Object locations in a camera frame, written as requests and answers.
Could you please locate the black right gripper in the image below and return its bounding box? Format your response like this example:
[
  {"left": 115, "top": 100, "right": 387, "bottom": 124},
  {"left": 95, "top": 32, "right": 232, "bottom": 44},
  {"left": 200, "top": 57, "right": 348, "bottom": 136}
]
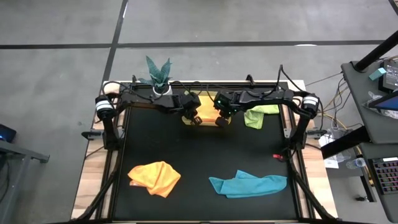
[{"left": 213, "top": 90, "right": 242, "bottom": 128}]

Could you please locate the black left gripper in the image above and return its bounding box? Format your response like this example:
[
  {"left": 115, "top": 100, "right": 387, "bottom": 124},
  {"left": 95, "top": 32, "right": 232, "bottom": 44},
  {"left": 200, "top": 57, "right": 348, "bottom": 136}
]
[{"left": 177, "top": 93, "right": 203, "bottom": 126}]

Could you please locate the teal microfiber towel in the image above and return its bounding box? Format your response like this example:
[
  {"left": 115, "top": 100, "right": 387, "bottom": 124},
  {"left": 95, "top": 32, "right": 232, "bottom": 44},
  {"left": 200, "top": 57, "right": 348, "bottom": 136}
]
[{"left": 208, "top": 169, "right": 288, "bottom": 199}]

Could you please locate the green microfiber towel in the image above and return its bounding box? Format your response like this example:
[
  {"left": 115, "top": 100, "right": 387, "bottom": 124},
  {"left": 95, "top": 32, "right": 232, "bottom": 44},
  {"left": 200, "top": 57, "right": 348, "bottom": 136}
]
[{"left": 244, "top": 105, "right": 280, "bottom": 130}]

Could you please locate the yellow translucent plastic bin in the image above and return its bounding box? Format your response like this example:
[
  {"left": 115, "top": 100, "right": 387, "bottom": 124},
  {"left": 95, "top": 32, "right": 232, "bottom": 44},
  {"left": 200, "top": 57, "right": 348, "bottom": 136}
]
[{"left": 182, "top": 90, "right": 233, "bottom": 127}]

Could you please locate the green snake plant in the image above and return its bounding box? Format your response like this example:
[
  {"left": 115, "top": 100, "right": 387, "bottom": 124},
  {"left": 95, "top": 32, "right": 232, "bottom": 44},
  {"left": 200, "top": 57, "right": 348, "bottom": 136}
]
[{"left": 138, "top": 55, "right": 173, "bottom": 90}]

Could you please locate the white paper sheet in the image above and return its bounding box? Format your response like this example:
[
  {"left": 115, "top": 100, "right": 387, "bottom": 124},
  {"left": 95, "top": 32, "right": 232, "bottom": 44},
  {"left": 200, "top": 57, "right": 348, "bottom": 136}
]
[{"left": 318, "top": 133, "right": 341, "bottom": 169}]

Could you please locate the black desk foot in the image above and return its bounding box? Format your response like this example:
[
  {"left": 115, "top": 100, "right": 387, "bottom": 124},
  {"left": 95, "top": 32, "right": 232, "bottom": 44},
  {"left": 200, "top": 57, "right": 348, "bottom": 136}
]
[{"left": 320, "top": 126, "right": 371, "bottom": 160}]

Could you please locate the clear plastic bottle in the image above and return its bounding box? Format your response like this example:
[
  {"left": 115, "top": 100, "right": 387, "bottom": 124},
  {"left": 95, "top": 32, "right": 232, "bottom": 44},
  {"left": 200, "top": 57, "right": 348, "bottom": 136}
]
[{"left": 345, "top": 157, "right": 366, "bottom": 170}]

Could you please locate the grey side desk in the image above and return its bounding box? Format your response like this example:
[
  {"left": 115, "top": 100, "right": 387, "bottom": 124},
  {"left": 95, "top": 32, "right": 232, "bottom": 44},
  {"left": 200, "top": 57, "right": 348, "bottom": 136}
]
[{"left": 340, "top": 60, "right": 398, "bottom": 146}]

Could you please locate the small teal box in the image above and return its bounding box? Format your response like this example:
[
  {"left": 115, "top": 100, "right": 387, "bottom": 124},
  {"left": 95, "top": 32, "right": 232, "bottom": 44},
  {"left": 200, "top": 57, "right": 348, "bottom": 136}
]
[{"left": 369, "top": 67, "right": 387, "bottom": 81}]

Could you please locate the black blue-screen monitor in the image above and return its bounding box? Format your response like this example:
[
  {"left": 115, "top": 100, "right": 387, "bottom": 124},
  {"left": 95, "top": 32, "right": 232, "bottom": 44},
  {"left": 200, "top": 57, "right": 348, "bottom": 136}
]
[{"left": 368, "top": 91, "right": 398, "bottom": 112}]

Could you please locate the black pole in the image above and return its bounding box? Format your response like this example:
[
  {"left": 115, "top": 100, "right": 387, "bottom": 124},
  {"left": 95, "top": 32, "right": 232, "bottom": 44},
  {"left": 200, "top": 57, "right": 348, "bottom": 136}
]
[{"left": 354, "top": 30, "right": 398, "bottom": 72}]

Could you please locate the backlit keyboard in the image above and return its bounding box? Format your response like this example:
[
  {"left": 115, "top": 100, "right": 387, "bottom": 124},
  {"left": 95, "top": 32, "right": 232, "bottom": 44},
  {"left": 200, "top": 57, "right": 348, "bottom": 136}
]
[{"left": 368, "top": 157, "right": 398, "bottom": 195}]

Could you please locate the black flat device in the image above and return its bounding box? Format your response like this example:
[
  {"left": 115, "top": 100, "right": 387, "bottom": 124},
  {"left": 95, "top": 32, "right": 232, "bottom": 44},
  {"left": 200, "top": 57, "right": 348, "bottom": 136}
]
[{"left": 377, "top": 60, "right": 398, "bottom": 93}]

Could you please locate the grey desk with legs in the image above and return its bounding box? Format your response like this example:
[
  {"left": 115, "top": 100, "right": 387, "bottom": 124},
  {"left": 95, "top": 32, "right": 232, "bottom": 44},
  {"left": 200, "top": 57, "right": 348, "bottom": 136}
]
[{"left": 0, "top": 139, "right": 50, "bottom": 224}]

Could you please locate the blue-lit black device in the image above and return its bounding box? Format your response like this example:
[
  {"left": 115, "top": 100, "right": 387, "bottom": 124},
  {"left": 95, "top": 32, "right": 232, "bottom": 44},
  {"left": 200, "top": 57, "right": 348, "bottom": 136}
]
[{"left": 0, "top": 123, "right": 17, "bottom": 143}]

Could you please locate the grey keyboard desk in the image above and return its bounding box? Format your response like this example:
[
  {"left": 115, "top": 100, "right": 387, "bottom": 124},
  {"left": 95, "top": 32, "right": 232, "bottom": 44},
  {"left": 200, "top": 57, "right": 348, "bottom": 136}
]
[{"left": 360, "top": 142, "right": 398, "bottom": 223}]

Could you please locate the black table frame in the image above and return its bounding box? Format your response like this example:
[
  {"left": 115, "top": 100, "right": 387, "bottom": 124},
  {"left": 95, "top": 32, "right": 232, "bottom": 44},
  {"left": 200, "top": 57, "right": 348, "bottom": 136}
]
[{"left": 73, "top": 74, "right": 338, "bottom": 224}]

